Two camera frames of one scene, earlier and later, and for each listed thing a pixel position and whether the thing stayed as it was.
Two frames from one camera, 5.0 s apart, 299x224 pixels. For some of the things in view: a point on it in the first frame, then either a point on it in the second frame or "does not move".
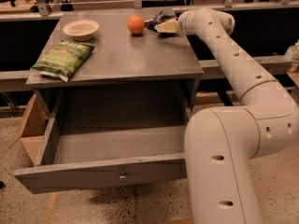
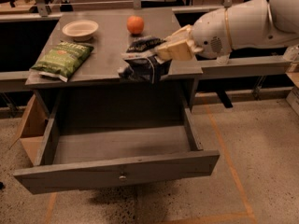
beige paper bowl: [81, 30] does not move
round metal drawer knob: [122, 178] does not move
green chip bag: [63, 60] does not move
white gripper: [168, 25] -> [209, 35]
